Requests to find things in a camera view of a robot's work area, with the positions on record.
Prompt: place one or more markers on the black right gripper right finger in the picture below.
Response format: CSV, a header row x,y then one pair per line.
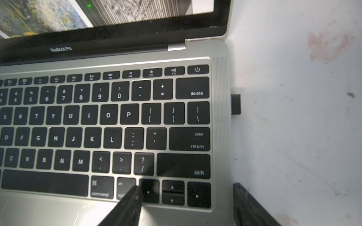
x,y
248,211

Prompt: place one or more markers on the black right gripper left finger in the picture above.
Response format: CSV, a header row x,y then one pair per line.
x,y
127,211

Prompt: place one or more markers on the black usb mouse receiver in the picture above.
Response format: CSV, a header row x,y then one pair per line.
x,y
236,104

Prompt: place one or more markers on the silver open laptop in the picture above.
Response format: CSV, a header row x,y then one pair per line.
x,y
101,96

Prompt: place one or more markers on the floral table mat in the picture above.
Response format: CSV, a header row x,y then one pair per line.
x,y
298,141

